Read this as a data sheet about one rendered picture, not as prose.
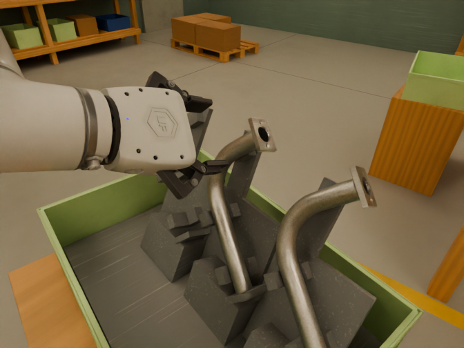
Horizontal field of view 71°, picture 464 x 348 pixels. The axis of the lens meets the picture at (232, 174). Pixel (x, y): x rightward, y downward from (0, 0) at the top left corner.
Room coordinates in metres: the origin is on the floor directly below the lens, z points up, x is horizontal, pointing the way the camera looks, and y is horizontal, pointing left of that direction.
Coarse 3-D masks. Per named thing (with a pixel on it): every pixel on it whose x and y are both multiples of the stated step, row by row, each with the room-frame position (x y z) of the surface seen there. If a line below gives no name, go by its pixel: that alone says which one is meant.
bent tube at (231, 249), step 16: (256, 128) 0.45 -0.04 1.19; (240, 144) 0.46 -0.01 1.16; (256, 144) 0.43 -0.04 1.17; (272, 144) 0.45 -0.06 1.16; (224, 176) 0.47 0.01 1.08; (208, 192) 0.46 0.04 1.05; (224, 208) 0.44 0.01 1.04; (224, 224) 0.41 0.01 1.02; (224, 240) 0.39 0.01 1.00; (240, 256) 0.37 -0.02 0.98; (240, 272) 0.35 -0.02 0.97; (240, 288) 0.33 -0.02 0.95
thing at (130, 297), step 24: (144, 216) 0.62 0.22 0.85; (96, 240) 0.53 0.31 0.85; (120, 240) 0.53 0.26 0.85; (72, 264) 0.46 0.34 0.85; (96, 264) 0.46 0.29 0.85; (120, 264) 0.46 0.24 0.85; (144, 264) 0.46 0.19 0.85; (96, 288) 0.40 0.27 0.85; (120, 288) 0.40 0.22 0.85; (144, 288) 0.40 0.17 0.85; (168, 288) 0.41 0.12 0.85; (96, 312) 0.35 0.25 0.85; (120, 312) 0.35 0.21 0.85; (144, 312) 0.35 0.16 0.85; (168, 312) 0.35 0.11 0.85; (192, 312) 0.35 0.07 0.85; (120, 336) 0.30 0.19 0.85; (144, 336) 0.31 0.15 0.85; (168, 336) 0.31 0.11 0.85; (192, 336) 0.31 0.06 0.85; (240, 336) 0.31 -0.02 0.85; (360, 336) 0.31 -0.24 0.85
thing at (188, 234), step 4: (208, 228) 0.48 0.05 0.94; (188, 232) 0.45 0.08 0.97; (192, 232) 0.45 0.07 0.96; (196, 232) 0.46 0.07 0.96; (200, 232) 0.46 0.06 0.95; (204, 232) 0.47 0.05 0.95; (208, 232) 0.47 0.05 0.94; (180, 236) 0.45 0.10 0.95; (184, 236) 0.45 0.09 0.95; (188, 236) 0.44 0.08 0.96; (192, 236) 0.44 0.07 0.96; (196, 236) 0.45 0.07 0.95; (200, 236) 0.47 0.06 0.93; (204, 236) 0.48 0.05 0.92; (176, 240) 0.45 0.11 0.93; (180, 240) 0.45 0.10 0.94; (184, 240) 0.45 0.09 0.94; (188, 240) 0.47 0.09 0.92
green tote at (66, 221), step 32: (96, 192) 0.58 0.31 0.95; (128, 192) 0.62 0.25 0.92; (160, 192) 0.67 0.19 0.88; (256, 192) 0.58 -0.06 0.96; (64, 224) 0.53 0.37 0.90; (96, 224) 0.57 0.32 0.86; (64, 256) 0.39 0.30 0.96; (320, 256) 0.43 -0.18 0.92; (384, 288) 0.33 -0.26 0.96; (96, 320) 0.27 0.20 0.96; (384, 320) 0.32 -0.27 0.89; (416, 320) 0.28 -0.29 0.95
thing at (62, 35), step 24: (0, 0) 4.24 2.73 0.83; (24, 0) 4.41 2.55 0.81; (48, 0) 4.64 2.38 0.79; (72, 0) 4.91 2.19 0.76; (24, 24) 4.76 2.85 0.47; (48, 24) 4.75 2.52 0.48; (72, 24) 4.94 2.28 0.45; (96, 24) 5.24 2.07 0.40; (120, 24) 5.56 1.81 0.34; (24, 48) 4.35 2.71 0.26; (48, 48) 4.50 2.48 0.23
